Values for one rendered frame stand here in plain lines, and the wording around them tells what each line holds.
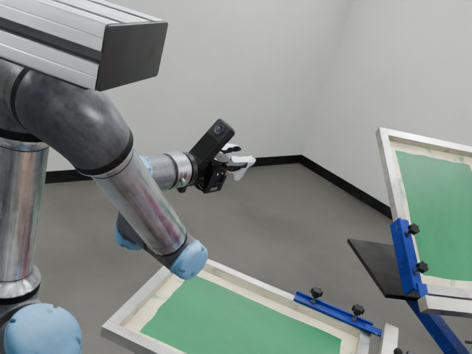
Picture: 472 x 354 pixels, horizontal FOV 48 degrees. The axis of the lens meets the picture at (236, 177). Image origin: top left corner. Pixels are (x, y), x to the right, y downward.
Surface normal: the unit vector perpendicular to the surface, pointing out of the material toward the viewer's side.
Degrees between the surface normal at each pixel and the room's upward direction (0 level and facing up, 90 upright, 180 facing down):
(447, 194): 32
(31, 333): 8
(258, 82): 90
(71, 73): 90
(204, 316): 0
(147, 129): 90
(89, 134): 86
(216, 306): 0
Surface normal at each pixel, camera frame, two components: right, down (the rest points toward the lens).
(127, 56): 0.92, 0.35
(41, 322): 0.35, -0.83
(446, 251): 0.31, -0.53
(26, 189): 0.61, 0.45
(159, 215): 0.77, 0.37
